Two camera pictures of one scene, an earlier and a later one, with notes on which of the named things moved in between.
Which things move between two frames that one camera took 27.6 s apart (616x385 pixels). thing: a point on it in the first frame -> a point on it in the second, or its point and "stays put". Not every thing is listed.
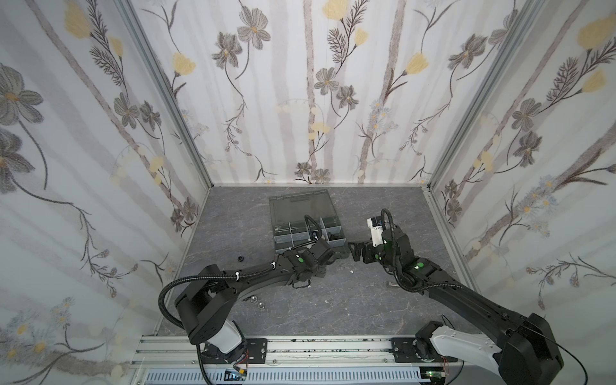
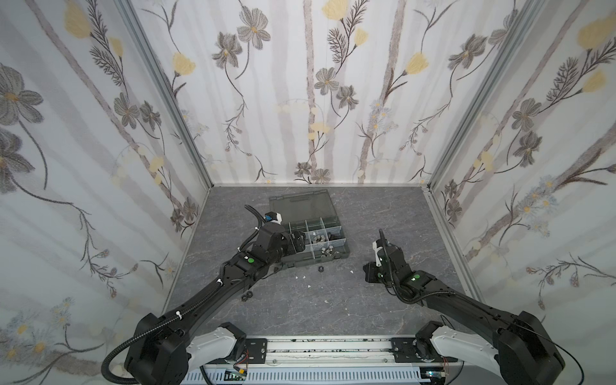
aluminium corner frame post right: x=523 y=22 stays put
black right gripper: x=368 y=250 -> x=385 y=253
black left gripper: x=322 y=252 -> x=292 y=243
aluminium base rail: x=282 y=351 stays put
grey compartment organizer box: x=297 y=218 stays put
